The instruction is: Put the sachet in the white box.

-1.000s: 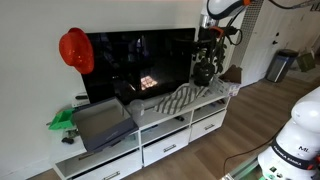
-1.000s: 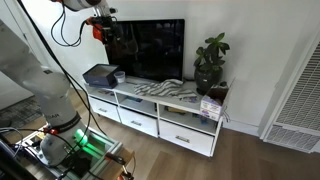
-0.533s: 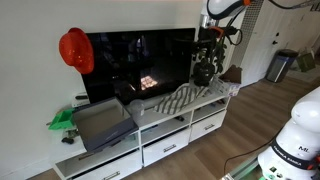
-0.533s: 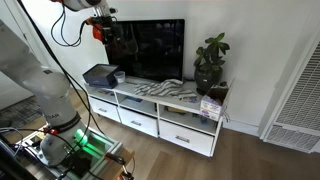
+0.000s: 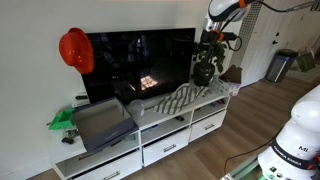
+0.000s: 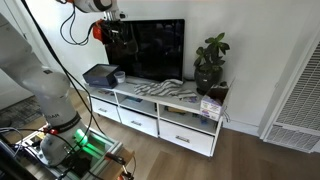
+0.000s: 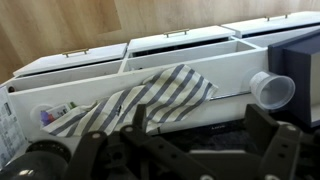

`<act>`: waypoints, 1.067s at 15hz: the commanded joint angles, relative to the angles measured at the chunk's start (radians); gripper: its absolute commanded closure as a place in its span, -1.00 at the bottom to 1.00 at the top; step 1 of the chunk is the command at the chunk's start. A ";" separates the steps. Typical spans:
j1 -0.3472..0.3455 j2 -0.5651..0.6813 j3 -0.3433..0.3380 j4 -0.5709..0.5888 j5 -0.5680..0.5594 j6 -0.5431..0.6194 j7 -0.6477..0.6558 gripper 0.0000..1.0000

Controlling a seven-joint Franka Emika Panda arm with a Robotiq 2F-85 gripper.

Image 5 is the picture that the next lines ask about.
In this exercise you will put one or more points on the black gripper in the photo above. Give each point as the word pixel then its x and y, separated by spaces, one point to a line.
pixel 213 36

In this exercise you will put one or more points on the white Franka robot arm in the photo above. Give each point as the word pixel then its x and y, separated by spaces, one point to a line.
pixel 300 133

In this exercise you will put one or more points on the white tv stand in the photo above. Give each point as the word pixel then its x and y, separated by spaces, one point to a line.
pixel 156 117

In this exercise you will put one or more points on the black remote control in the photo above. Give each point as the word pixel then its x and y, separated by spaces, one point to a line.
pixel 81 97

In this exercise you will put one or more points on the white blue striped cloth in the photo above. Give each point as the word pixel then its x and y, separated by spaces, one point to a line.
pixel 176 100

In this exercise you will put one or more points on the white cardboard box purple print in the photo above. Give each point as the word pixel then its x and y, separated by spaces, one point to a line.
pixel 230 88

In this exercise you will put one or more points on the green plant in black pot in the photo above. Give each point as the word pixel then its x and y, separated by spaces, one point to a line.
pixel 203 71

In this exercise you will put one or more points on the grey pedal trash bin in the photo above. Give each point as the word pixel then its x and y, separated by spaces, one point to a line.
pixel 280 65

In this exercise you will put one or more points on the dark blue open shoebox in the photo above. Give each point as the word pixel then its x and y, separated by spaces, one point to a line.
pixel 100 126

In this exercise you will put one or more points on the white door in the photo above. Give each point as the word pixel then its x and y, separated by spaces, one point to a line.
pixel 263 43

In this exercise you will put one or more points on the green bag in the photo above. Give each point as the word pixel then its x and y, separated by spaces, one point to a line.
pixel 305 61

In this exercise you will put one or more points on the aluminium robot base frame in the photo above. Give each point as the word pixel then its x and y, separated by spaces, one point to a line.
pixel 243 170

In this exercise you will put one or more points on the white wall vent grille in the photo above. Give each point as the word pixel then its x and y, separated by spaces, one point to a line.
pixel 248 30

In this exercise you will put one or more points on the green plastic container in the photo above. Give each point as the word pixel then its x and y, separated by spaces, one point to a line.
pixel 61 120

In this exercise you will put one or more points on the small black controller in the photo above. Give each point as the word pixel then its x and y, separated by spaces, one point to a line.
pixel 67 140

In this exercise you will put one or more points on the black flat screen television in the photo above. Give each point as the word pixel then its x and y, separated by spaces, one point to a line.
pixel 150 60

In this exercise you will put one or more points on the red sequin hat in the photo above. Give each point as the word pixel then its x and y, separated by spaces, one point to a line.
pixel 76 50

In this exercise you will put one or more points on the clear plastic cup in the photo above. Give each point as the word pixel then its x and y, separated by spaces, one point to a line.
pixel 136 110

